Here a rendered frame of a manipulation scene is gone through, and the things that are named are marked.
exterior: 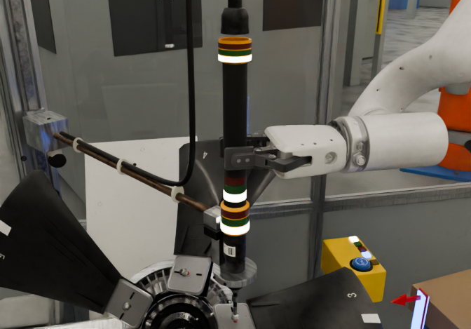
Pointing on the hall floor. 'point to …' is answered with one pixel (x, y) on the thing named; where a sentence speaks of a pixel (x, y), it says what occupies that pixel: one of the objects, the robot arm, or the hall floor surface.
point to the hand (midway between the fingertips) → (235, 152)
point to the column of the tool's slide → (18, 102)
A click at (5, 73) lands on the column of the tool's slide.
